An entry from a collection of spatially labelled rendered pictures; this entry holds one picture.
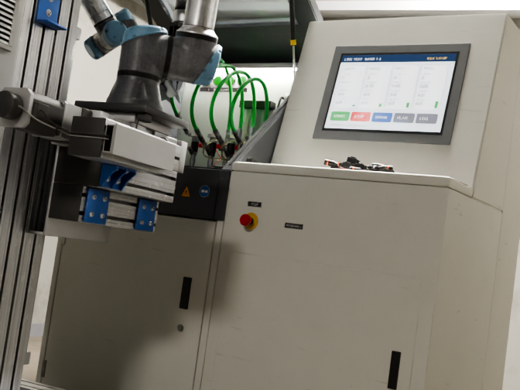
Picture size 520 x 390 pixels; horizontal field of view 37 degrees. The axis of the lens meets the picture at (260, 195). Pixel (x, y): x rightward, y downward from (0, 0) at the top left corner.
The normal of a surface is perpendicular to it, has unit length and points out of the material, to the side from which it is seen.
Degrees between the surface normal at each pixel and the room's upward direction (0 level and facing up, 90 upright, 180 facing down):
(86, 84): 90
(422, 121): 76
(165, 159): 90
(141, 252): 90
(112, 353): 90
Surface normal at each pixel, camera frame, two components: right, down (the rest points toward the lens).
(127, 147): 0.91, 0.10
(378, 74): -0.47, -0.37
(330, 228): -0.51, -0.13
